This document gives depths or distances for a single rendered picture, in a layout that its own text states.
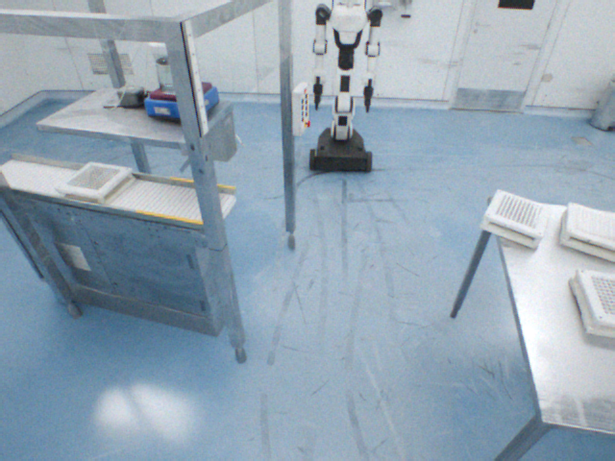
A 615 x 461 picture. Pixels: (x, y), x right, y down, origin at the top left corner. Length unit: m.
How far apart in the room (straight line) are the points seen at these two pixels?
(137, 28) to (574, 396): 1.63
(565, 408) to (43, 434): 2.22
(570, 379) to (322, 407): 1.19
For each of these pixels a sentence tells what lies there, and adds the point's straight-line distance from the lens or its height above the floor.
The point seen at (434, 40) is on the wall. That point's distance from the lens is 5.11.
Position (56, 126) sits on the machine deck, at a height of 1.34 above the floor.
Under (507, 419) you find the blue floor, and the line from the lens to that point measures 2.33.
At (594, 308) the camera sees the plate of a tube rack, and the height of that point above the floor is 0.96.
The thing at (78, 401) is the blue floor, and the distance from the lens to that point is 2.44.
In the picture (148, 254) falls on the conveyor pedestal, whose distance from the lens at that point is 2.05.
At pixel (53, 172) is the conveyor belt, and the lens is 2.37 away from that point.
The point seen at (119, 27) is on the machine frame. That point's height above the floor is 1.68.
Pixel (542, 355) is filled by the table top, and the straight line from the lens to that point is 1.43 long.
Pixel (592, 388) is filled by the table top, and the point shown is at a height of 0.88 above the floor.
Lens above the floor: 1.93
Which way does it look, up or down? 40 degrees down
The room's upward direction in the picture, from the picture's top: 1 degrees clockwise
